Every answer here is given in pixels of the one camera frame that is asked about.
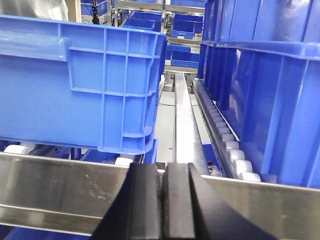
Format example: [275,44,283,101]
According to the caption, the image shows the light blue plastic bin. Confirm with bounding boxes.
[0,15,166,155]

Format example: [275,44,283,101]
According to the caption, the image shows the upper roller track right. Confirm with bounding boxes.
[192,78,261,182]

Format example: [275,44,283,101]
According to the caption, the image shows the background blue bins on shelves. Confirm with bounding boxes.
[80,0,205,73]

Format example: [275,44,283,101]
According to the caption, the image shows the stacked blue bin upper right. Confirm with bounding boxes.
[202,0,320,43]

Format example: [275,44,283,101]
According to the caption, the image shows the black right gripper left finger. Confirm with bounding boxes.
[90,163,162,240]

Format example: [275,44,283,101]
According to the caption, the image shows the stainless steel shelf front rail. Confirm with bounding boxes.
[0,152,320,240]

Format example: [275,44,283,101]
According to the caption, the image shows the dark blue bin upper right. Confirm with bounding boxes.
[201,40,320,188]

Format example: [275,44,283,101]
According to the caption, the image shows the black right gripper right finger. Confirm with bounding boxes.
[162,163,275,240]

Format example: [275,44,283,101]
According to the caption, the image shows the steel divider rail centre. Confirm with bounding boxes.
[174,72,202,164]

